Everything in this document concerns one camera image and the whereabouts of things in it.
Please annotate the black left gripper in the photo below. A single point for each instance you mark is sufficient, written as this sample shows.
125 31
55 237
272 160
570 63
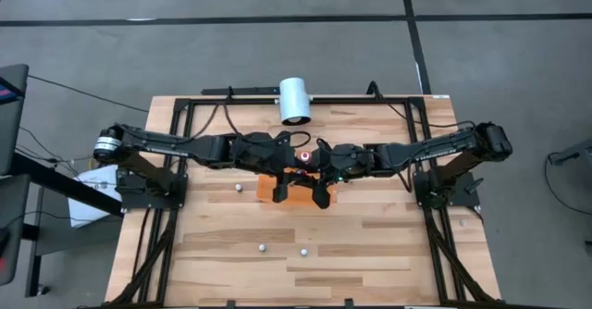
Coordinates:
282 156

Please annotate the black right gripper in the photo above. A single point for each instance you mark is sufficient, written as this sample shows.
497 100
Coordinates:
335 165

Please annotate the pink-capped food coloring bottle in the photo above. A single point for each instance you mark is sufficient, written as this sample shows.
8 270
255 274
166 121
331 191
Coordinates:
304 156

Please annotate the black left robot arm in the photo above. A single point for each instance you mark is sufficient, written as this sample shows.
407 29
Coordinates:
203 146

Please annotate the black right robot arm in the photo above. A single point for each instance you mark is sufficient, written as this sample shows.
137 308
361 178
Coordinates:
439 149

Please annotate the translucent orange plastic tray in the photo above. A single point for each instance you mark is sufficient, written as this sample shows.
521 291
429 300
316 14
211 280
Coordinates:
300 195

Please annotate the white cylindrical lamp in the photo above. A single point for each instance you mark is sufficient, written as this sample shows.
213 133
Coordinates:
294 98

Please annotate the black power strip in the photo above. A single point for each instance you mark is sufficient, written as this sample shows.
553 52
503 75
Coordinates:
250 90

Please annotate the black table clamp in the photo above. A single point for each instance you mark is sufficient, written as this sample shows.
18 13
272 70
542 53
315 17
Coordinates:
349 303
230 304

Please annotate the white paper sheet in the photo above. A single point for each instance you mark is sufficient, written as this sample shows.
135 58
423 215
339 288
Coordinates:
92 207

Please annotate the black desk beam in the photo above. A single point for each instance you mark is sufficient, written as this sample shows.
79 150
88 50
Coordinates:
55 181

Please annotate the black floor stand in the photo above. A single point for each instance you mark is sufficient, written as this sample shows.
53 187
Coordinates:
575 152

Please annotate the dark grey rounded panel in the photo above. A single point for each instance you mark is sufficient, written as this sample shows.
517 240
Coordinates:
11 230
11 128

